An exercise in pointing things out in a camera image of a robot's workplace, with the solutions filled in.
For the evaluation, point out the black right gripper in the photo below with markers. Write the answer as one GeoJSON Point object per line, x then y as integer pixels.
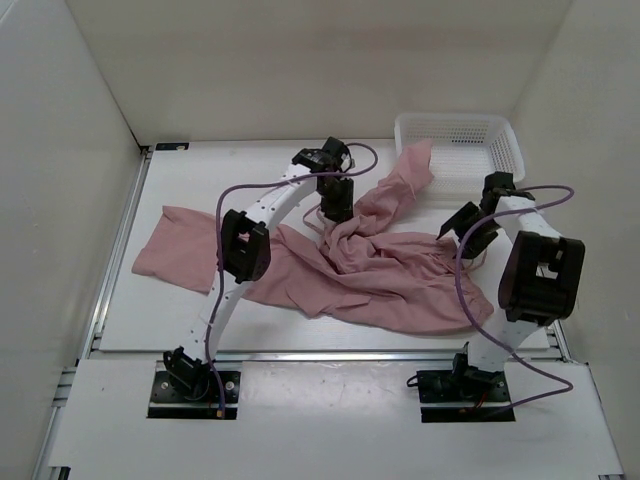
{"type": "Point", "coordinates": [474, 246]}

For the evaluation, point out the white plastic basket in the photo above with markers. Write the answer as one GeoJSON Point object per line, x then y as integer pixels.
{"type": "Point", "coordinates": [465, 149]}

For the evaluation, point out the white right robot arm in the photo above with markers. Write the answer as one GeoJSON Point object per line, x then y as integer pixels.
{"type": "Point", "coordinates": [539, 284]}

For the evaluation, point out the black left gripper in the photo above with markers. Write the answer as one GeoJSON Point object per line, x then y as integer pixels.
{"type": "Point", "coordinates": [333, 211]}

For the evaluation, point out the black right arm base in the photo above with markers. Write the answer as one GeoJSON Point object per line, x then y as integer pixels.
{"type": "Point", "coordinates": [444, 399]}

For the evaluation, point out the pink trousers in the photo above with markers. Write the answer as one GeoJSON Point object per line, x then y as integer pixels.
{"type": "Point", "coordinates": [362, 273]}

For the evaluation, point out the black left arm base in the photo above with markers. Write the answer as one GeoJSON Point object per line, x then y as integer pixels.
{"type": "Point", "coordinates": [170, 399]}

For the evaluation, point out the aluminium table edge rail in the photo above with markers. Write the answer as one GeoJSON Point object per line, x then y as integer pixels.
{"type": "Point", "coordinates": [321, 356]}

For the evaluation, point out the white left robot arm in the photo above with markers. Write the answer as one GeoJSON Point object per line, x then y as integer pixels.
{"type": "Point", "coordinates": [244, 254]}

